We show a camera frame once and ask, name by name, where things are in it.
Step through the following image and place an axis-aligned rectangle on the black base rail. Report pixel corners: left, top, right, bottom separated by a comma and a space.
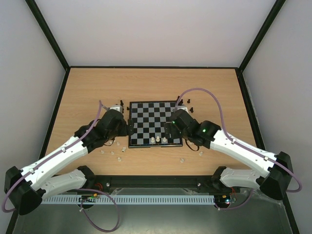
96, 175, 214, 188

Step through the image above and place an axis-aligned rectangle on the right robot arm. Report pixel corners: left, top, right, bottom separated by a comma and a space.
164, 109, 293, 200

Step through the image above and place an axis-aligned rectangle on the black and silver chessboard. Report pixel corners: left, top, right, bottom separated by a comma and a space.
128, 100, 183, 148

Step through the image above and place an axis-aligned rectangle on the purple cable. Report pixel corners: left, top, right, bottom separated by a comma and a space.
175, 87, 303, 211
1, 99, 120, 232

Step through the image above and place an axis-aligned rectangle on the black enclosure frame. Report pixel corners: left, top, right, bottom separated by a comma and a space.
4, 0, 300, 234

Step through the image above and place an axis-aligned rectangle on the white slotted cable duct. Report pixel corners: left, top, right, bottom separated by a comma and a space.
42, 195, 215, 205

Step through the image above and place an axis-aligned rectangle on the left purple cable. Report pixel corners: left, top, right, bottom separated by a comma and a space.
1, 99, 120, 232

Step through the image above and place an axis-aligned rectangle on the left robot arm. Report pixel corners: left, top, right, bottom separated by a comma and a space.
4, 108, 134, 215

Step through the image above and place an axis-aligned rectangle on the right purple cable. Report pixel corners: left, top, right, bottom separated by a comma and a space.
175, 87, 303, 211

